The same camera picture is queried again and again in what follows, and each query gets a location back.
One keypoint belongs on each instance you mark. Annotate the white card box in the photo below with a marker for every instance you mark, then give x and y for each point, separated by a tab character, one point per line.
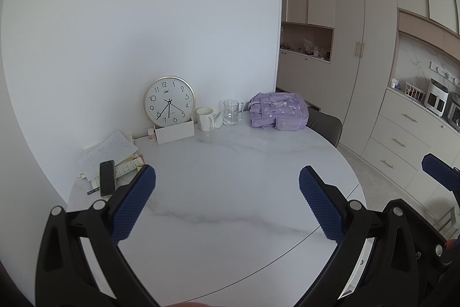
174	132

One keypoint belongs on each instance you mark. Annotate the purple backpack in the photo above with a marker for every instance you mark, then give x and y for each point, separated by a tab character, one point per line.
278	111

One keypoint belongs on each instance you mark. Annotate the round white wall clock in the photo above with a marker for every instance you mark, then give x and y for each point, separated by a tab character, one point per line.
169	100

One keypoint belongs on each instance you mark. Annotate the dark grey chair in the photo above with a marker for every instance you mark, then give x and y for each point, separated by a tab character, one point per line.
325	125

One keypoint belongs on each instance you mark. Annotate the dark pen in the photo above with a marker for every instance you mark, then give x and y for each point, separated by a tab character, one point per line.
92	190

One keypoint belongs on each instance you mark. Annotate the small pink bottle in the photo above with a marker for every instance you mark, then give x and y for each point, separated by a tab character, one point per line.
152	135

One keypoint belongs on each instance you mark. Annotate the shelf clutter items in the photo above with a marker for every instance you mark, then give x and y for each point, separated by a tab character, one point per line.
312	48

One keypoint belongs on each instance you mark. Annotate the stack of white papers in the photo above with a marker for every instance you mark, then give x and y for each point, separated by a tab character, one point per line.
111	145

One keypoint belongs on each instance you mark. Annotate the clear glass mug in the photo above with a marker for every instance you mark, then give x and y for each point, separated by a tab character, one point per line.
231	112

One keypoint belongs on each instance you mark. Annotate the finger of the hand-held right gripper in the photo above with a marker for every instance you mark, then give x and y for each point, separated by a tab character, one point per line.
429	249
436	165

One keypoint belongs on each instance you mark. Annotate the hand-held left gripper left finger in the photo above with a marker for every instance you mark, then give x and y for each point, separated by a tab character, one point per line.
134	202

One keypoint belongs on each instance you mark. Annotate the beige drawer cabinet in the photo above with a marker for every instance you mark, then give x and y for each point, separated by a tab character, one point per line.
402	134

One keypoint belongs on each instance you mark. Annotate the white countertop appliance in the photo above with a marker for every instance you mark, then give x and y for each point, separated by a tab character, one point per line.
436	98

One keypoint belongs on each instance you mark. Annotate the person's right hand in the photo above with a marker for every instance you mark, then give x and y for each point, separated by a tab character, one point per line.
452	243

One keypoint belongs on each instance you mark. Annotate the black smartphone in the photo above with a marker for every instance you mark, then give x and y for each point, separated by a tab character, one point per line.
107	177

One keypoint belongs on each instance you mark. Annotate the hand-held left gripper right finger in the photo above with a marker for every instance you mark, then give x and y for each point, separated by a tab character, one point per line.
320	202

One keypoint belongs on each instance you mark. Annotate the white mug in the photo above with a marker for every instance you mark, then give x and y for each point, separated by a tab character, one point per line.
205	120

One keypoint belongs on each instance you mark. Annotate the white wall power strip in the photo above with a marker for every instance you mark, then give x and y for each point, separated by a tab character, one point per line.
444	71

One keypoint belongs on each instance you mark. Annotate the beige upper wall cabinet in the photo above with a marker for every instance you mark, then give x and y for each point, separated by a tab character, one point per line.
438	1

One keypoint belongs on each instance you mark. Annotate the folded white tissue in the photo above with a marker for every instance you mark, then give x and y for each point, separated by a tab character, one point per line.
219	120

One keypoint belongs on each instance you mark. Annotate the silver countertop oven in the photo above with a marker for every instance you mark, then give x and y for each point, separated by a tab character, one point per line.
454	114

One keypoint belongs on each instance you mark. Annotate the tall beige cabinet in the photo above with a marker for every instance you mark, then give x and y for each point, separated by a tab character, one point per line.
373	41

